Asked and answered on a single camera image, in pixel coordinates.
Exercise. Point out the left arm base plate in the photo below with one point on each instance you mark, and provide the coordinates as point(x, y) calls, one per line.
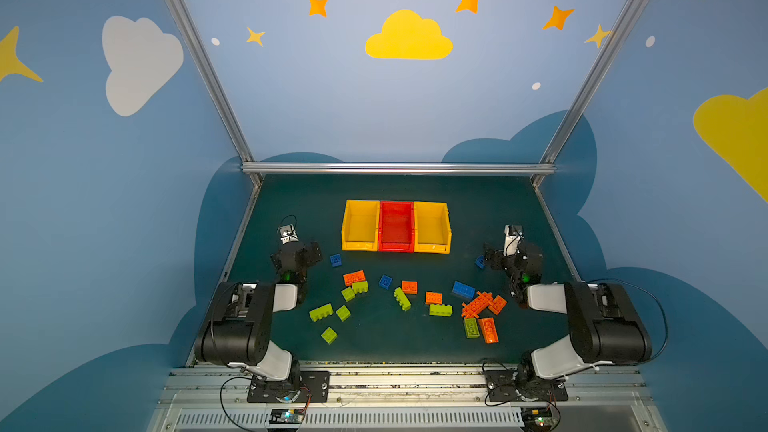
point(312, 385)

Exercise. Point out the green lego upside down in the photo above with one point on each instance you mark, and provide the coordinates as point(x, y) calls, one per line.
point(471, 328)

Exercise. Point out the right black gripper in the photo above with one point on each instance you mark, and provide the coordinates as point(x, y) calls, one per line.
point(498, 258)

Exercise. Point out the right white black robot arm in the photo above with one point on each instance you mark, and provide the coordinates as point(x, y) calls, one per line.
point(604, 327)

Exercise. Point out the horizontal aluminium frame bar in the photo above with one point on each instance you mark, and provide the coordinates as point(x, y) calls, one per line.
point(467, 169)

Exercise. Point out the aluminium frame post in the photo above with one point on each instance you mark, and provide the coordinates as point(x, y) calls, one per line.
point(622, 27)
point(201, 59)

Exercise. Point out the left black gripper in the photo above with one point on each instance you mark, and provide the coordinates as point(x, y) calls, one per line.
point(306, 254)

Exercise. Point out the green lego flat centre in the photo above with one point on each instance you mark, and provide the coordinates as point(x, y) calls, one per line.
point(440, 310)

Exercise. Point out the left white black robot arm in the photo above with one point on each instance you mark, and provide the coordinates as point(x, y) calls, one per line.
point(236, 331)

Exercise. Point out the controller board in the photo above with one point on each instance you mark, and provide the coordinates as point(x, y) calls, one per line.
point(537, 418)
point(287, 417)

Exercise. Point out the orange lego plane piece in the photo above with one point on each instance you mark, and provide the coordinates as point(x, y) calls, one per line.
point(477, 305)

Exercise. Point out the right aluminium frame post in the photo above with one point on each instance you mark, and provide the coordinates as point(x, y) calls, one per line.
point(622, 27)

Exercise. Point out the red middle bin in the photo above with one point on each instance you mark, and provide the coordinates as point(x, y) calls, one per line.
point(396, 227)

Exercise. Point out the green small lego middle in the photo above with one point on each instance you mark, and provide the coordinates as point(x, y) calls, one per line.
point(343, 313)

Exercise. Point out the left aluminium frame post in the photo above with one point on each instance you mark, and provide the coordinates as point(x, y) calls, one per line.
point(201, 59)

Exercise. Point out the front aluminium rail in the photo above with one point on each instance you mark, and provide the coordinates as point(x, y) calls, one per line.
point(404, 397)

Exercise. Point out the green lego far left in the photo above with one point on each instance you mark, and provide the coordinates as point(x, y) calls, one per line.
point(321, 312)

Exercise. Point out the green long lego centre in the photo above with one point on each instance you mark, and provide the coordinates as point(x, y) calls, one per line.
point(402, 299)

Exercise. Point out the green small lego upper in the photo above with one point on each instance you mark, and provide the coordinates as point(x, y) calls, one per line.
point(348, 294)

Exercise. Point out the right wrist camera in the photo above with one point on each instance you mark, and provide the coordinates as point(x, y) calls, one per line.
point(513, 237)

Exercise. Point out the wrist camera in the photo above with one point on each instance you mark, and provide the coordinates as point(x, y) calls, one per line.
point(287, 233)
point(513, 237)

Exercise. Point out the right yellow bin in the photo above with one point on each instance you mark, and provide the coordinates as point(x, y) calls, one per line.
point(433, 233)

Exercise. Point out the left controller board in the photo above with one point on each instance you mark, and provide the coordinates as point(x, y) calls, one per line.
point(287, 417)

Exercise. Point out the green small lego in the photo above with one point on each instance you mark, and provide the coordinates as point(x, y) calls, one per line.
point(348, 294)
point(329, 335)
point(343, 313)

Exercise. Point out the left yellow bin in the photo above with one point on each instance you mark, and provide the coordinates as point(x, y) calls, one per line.
point(360, 227)

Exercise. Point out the large blue lego brick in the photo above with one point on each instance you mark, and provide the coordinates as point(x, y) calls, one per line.
point(463, 291)

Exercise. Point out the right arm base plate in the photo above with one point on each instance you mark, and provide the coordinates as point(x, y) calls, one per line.
point(511, 386)

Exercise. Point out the right controller board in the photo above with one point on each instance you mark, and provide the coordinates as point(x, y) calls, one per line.
point(537, 418)

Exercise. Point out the orange long lego bottom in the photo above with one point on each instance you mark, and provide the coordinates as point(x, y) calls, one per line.
point(488, 330)

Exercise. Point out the orange square lego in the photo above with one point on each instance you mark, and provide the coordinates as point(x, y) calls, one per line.
point(497, 305)

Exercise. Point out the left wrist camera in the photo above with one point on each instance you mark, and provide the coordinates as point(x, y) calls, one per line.
point(287, 233)

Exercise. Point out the orange lego brick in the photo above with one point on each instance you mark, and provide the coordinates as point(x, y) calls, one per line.
point(409, 287)
point(433, 298)
point(354, 277)

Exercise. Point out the green small lego bottom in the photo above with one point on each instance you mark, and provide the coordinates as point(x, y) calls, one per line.
point(329, 335)

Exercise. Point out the green lego beside orange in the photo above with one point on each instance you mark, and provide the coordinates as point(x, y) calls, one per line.
point(360, 287)

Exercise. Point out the yellow bin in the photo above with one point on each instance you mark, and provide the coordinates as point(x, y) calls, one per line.
point(433, 233)
point(360, 227)

